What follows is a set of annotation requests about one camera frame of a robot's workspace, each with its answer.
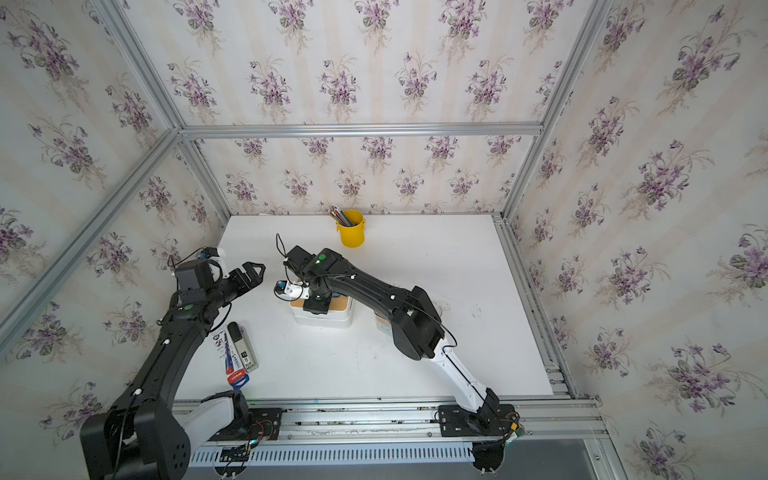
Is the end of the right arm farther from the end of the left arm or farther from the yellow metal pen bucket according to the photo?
the yellow metal pen bucket

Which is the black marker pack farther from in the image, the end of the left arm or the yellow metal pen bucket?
the yellow metal pen bucket

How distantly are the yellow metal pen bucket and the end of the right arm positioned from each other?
1.15ft

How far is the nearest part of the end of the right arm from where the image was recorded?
2.06ft

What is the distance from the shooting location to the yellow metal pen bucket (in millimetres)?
1065
